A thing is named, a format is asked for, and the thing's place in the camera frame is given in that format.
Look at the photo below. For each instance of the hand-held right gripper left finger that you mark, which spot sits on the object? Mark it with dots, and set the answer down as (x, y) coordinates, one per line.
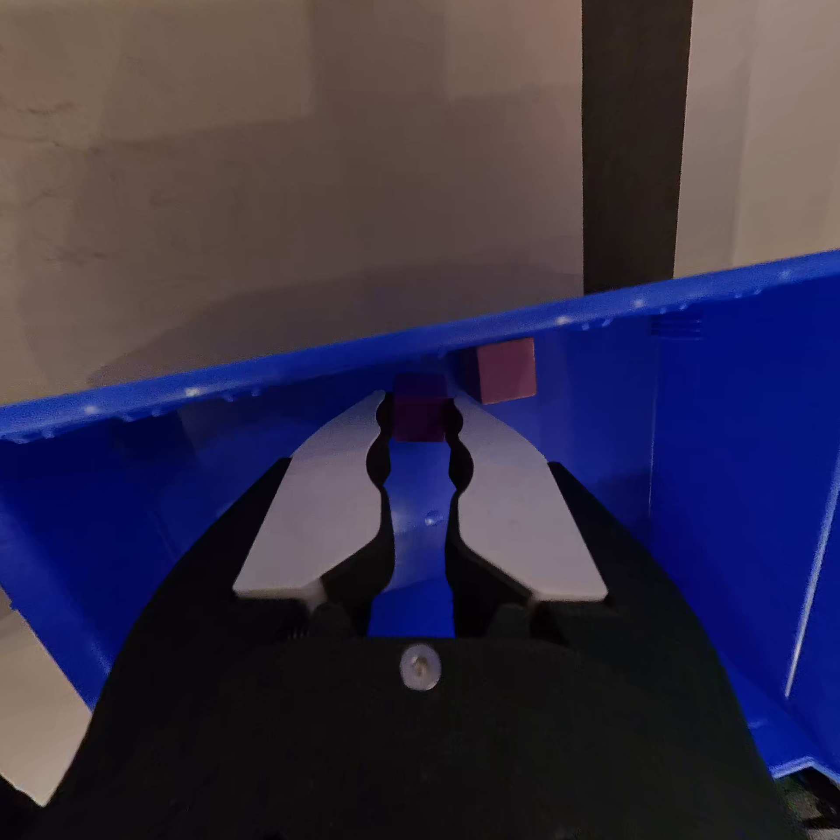
(308, 518)

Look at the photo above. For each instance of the purple cube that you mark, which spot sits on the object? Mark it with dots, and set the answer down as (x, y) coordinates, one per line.
(505, 371)
(420, 410)

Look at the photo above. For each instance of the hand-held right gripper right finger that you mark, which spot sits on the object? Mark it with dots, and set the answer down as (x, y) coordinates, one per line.
(525, 525)

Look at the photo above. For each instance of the blue plastic bin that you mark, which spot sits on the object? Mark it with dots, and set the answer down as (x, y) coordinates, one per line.
(722, 459)

